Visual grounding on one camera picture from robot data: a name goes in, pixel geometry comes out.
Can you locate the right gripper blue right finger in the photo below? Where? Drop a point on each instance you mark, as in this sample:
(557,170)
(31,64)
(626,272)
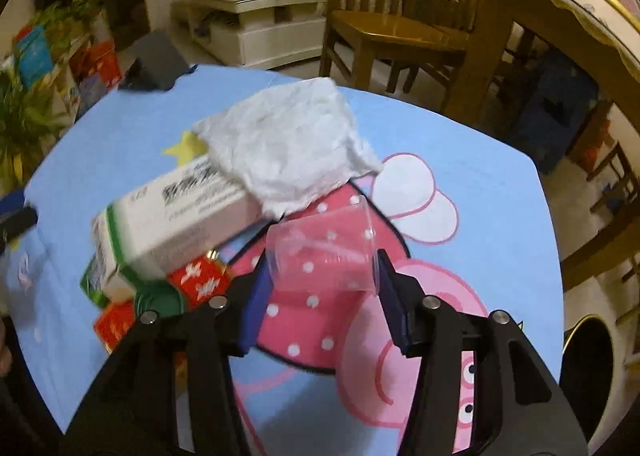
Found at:
(518,407)

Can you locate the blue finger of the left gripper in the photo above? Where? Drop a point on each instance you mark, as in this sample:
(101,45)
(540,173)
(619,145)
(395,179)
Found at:
(16,217)

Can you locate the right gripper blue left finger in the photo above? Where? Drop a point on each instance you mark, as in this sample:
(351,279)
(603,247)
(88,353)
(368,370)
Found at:
(130,408)

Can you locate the white green medicine box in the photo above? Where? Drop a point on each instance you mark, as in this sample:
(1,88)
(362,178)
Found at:
(163,225)

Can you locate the clear plastic cup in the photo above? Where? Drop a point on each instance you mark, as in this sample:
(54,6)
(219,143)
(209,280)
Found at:
(330,251)

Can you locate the white tissue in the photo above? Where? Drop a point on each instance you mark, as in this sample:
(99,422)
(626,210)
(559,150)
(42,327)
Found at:
(289,145)

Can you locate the black round trash bin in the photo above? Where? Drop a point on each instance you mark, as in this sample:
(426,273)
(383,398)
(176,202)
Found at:
(587,371)

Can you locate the green bottle cap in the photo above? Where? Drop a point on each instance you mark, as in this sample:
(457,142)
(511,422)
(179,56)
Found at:
(160,297)

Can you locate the red cigarette pack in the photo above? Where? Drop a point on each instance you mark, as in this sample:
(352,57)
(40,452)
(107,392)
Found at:
(185,289)

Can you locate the blue gift bag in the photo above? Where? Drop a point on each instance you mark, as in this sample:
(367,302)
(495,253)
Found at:
(33,56)

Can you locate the red gift box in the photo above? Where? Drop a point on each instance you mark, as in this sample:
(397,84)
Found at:
(97,58)

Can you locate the right side wooden chair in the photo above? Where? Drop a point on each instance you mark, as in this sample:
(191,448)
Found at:
(618,240)

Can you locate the blue cartoon tablecloth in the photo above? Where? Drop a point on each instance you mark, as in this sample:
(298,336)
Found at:
(504,248)

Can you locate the black phone stand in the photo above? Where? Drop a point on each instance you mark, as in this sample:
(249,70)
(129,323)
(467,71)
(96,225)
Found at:
(157,65)

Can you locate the white coffee table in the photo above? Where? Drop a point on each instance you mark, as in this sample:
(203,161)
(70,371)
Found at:
(255,34)

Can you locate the blue plastic stool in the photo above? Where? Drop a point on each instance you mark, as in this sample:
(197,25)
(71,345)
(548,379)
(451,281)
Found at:
(555,105)

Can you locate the wooden dining table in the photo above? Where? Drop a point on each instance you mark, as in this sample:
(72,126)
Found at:
(562,24)

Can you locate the near wooden chair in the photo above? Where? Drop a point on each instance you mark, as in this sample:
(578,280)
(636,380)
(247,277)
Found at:
(359,33)

